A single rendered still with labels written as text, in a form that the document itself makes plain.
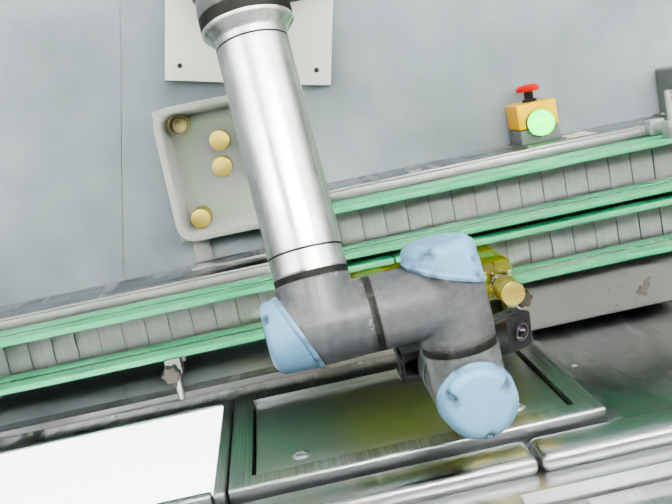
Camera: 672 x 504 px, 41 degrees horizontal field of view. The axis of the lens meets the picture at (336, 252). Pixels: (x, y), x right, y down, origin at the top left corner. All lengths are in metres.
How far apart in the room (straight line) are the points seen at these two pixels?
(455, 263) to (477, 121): 0.80
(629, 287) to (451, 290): 0.79
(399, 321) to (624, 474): 0.34
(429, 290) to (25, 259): 0.96
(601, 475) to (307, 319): 0.39
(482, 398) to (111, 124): 0.94
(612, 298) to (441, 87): 0.47
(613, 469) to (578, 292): 0.57
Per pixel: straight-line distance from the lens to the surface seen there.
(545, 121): 1.56
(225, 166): 1.53
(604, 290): 1.60
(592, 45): 1.70
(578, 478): 1.06
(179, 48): 1.57
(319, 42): 1.57
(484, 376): 0.86
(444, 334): 0.87
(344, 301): 0.85
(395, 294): 0.85
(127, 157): 1.61
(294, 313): 0.85
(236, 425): 1.32
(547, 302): 1.57
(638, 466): 1.08
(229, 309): 1.50
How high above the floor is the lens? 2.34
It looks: 79 degrees down
